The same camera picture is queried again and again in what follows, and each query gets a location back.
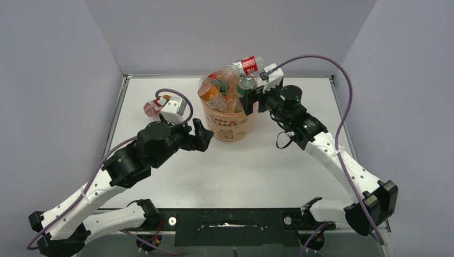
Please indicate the orange cartoon plastic bin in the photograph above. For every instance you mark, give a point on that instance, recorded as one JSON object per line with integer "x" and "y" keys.
{"x": 228, "y": 127}

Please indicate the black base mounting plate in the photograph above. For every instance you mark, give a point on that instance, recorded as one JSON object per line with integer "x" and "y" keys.
{"x": 232, "y": 227}

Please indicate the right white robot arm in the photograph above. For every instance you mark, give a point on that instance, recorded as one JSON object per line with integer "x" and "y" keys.
{"x": 372, "y": 200}

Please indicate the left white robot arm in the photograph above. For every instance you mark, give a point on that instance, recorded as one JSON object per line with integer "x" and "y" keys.
{"x": 68, "y": 227}

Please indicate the orange drink bottle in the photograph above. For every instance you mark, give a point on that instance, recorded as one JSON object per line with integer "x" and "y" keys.
{"x": 209, "y": 94}

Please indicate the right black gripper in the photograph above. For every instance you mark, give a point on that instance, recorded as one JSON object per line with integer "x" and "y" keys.
{"x": 251, "y": 96}

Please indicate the dark green label bottle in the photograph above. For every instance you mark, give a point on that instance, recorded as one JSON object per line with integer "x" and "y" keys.
{"x": 220, "y": 85}

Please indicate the crushed clear bottle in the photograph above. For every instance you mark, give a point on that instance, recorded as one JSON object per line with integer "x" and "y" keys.
{"x": 229, "y": 75}

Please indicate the red gold drink bottle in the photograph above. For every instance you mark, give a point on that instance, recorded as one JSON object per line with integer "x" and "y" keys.
{"x": 153, "y": 108}

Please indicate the red cap clear bottle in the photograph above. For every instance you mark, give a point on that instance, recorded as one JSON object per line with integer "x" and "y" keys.
{"x": 252, "y": 65}

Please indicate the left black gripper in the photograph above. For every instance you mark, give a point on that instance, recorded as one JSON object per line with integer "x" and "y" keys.
{"x": 199, "y": 141}

